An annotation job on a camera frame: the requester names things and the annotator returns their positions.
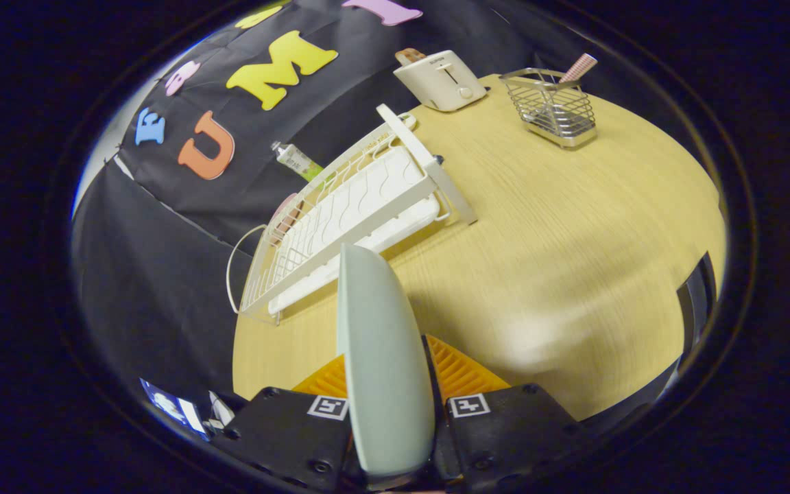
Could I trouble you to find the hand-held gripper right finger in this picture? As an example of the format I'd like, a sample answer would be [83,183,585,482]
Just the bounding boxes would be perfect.
[424,334,582,492]

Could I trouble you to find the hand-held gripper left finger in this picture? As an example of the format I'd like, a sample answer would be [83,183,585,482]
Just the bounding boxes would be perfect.
[210,353,356,492]

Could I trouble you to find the pale green plate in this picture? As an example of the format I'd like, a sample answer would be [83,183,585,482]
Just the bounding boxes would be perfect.
[337,243,437,478]

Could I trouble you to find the white wire dish rack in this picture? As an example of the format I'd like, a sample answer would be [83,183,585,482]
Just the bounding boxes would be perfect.
[226,104,478,325]

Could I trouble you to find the metal wire basket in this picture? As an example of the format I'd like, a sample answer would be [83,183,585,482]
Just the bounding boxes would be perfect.
[499,67,598,149]

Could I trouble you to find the white side table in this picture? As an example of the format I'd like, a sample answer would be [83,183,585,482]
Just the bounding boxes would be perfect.
[208,390,235,427]

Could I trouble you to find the computer monitor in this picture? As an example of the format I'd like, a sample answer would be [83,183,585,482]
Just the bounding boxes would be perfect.
[140,377,207,436]

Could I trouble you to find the pink bowl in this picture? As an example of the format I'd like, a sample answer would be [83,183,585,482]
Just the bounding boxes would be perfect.
[268,193,300,237]

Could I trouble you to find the clear bottle with green liquid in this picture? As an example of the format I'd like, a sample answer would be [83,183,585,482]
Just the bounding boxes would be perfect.
[271,141,325,183]

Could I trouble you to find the white toaster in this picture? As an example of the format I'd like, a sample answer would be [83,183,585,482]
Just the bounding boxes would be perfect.
[393,49,488,113]

